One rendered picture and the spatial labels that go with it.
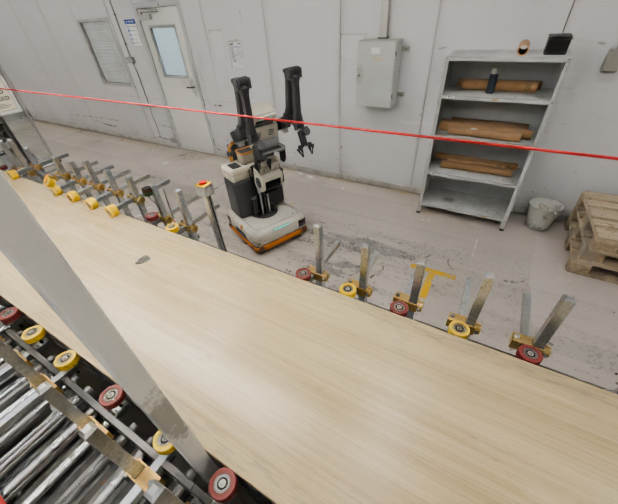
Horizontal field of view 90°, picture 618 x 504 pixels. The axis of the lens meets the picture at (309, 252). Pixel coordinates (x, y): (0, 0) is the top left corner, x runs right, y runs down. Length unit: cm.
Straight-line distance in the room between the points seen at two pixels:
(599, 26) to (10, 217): 373
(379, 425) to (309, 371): 30
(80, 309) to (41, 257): 11
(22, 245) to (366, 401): 102
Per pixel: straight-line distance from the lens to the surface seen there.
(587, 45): 374
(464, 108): 381
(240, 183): 310
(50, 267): 60
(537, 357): 148
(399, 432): 117
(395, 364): 128
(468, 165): 367
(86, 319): 66
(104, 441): 112
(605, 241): 329
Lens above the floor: 198
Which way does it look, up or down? 39 degrees down
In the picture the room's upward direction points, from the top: 4 degrees counter-clockwise
